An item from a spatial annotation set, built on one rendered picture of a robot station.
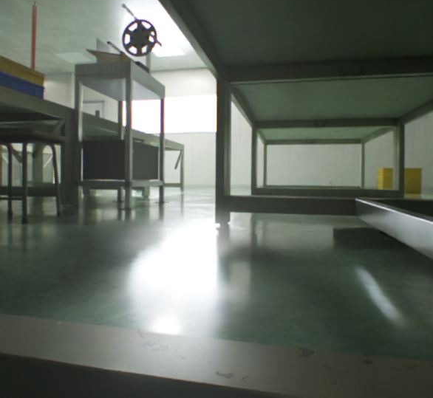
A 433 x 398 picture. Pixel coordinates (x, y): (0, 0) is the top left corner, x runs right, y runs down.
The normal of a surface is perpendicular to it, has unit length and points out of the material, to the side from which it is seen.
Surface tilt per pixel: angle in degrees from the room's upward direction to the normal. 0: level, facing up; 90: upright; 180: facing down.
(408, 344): 0
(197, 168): 90
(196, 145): 90
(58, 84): 90
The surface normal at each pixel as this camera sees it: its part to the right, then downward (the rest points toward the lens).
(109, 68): -0.21, 0.01
